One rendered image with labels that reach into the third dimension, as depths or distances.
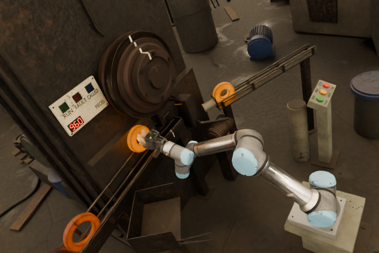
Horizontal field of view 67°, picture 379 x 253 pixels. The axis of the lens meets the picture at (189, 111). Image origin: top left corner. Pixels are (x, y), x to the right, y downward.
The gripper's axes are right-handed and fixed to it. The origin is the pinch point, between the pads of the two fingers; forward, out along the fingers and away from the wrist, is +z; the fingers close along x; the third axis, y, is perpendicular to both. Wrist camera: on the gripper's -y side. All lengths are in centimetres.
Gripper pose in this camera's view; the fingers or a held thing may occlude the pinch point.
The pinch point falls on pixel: (137, 136)
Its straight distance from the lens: 163.5
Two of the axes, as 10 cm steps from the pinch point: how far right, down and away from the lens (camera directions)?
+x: -5.3, 6.2, -5.7
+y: -0.9, -7.1, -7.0
